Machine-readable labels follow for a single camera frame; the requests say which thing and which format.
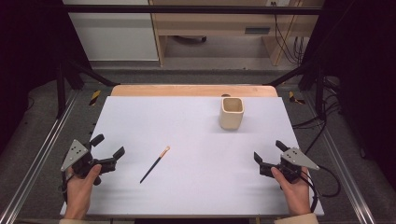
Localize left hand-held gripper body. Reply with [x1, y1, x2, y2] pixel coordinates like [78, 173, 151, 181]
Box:
[60, 139, 118, 180]

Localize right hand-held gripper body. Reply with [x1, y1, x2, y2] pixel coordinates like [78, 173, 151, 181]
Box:
[260, 147, 320, 184]

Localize dark blue thin paintbrush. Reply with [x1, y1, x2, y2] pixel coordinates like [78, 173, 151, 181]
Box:
[139, 146, 171, 185]

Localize beige square cup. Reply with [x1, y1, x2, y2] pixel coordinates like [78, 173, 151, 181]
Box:
[219, 96, 246, 131]

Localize person's left hand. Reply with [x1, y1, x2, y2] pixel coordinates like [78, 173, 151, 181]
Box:
[64, 163, 103, 220]

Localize person's right hand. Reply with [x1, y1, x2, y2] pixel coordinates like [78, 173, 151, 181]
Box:
[270, 166, 313, 217]

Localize yellow black tape strip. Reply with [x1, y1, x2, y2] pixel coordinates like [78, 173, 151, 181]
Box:
[89, 90, 103, 107]
[288, 91, 306, 105]

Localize white table board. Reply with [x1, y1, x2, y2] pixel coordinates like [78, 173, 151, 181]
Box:
[60, 95, 325, 218]

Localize light wooden table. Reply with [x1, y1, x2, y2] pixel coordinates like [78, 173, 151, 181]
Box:
[110, 84, 278, 98]

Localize black curtain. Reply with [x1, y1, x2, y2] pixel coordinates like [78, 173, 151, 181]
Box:
[0, 0, 92, 155]
[298, 0, 396, 183]

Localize white cabinet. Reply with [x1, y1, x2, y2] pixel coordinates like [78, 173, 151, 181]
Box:
[62, 0, 160, 62]

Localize grey desk label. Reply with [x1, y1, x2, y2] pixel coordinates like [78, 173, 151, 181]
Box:
[244, 26, 272, 35]

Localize light wooden desk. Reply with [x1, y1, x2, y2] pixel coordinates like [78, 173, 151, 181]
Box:
[148, 0, 325, 67]

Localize black floor cables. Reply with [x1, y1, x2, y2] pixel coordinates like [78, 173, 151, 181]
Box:
[291, 76, 342, 157]

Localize left hand-held gripper cable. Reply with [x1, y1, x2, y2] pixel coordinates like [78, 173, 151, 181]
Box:
[59, 172, 77, 205]

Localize hand-held gripper cable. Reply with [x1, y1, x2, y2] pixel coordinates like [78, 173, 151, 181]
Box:
[298, 164, 342, 214]
[59, 172, 77, 205]

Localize aluminium rail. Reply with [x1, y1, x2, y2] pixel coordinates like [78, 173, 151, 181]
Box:
[0, 90, 80, 224]
[302, 92, 377, 224]

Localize right hand-held gripper cable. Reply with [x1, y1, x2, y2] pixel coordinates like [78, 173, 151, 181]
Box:
[298, 164, 342, 214]

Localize black metal frame stand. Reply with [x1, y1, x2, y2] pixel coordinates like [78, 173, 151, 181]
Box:
[263, 58, 329, 119]
[55, 58, 121, 119]

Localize black hanging cables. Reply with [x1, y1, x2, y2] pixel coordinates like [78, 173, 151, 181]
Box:
[270, 1, 308, 66]

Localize black horizontal frame bar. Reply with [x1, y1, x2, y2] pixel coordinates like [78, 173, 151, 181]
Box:
[61, 4, 325, 16]

